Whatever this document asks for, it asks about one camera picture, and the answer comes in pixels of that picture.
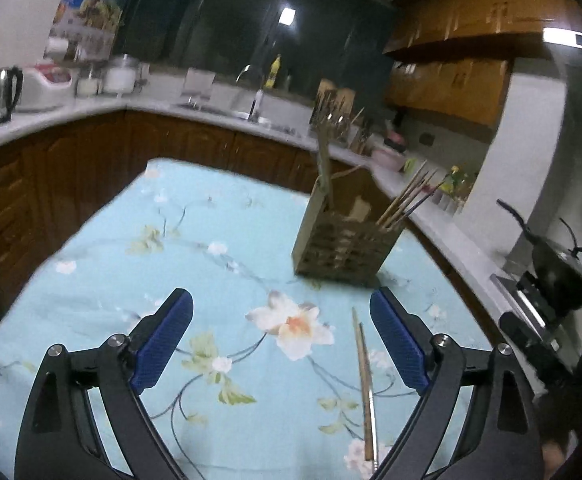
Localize steel electric kettle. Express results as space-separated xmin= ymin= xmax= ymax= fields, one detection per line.
xmin=0 ymin=66 xmax=23 ymax=125

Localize wooden chopstick on table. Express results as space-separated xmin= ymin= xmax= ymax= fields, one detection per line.
xmin=351 ymin=306 xmax=376 ymax=463

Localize wooden chopstick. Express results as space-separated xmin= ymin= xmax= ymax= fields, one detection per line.
xmin=377 ymin=162 xmax=428 ymax=226
xmin=351 ymin=306 xmax=376 ymax=463
xmin=381 ymin=170 xmax=438 ymax=230

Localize floral light blue tablecloth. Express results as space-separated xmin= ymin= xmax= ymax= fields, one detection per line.
xmin=0 ymin=156 xmax=495 ymax=480

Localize fruit poster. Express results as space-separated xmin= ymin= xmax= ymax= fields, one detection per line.
xmin=44 ymin=0 xmax=128 ymax=62

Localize white rice cooker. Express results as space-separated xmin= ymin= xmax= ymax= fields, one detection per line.
xmin=102 ymin=54 xmax=139 ymax=96

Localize white lidded jar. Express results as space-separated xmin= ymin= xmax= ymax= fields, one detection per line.
xmin=75 ymin=64 xmax=101 ymax=99

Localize hanging dish cloth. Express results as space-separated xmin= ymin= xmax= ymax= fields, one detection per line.
xmin=180 ymin=68 xmax=216 ymax=100

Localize black metal fork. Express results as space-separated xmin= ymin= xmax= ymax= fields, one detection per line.
xmin=315 ymin=118 xmax=334 ymax=210

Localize black wok with handle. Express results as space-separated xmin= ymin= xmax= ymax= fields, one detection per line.
xmin=496 ymin=200 xmax=582 ymax=312

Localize stainless steel sink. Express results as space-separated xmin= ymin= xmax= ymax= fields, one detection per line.
xmin=175 ymin=102 xmax=295 ymax=136

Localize right hand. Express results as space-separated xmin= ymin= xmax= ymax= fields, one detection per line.
xmin=542 ymin=431 xmax=579 ymax=480

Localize yellow dish soap bottle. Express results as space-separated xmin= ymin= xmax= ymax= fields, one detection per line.
xmin=265 ymin=54 xmax=281 ymax=89

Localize wooden chopstick in holder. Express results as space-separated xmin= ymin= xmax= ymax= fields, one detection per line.
xmin=381 ymin=170 xmax=438 ymax=230

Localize wooden cutting board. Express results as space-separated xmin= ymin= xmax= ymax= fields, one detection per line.
xmin=315 ymin=78 xmax=356 ymax=114

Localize metal chopstick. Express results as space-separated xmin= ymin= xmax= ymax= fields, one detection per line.
xmin=358 ymin=322 xmax=380 ymax=476
xmin=393 ymin=183 xmax=442 ymax=228

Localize wooden utensil holder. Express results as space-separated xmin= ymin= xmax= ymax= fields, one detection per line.
xmin=291 ymin=166 xmax=404 ymax=287

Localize upper wooden cabinets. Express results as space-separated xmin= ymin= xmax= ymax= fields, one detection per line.
xmin=384 ymin=0 xmax=582 ymax=129

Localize chrome faucet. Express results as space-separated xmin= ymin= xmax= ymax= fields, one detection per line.
xmin=235 ymin=64 xmax=265 ymax=122

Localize dish rack with utensils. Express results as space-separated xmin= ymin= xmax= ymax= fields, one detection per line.
xmin=308 ymin=101 xmax=365 ymax=148

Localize lower wooden cabinets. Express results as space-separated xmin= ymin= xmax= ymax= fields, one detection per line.
xmin=0 ymin=109 xmax=373 ymax=321

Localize pink basin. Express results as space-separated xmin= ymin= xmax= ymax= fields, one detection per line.
xmin=371 ymin=145 xmax=406 ymax=172

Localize wooden cabinets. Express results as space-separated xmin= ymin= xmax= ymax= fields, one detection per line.
xmin=384 ymin=0 xmax=582 ymax=129
xmin=0 ymin=109 xmax=373 ymax=321

